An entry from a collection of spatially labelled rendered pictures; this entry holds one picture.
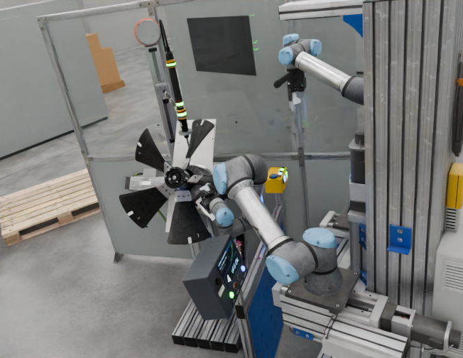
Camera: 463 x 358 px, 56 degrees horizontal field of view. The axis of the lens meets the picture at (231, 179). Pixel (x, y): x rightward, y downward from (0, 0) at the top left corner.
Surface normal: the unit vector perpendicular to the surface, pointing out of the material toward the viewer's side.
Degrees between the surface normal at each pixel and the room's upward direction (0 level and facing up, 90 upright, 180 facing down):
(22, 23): 90
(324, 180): 90
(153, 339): 0
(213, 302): 90
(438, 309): 90
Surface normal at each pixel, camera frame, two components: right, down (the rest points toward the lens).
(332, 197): -0.30, 0.47
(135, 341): -0.15, -0.88
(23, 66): 0.70, 0.22
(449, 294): -0.54, 0.45
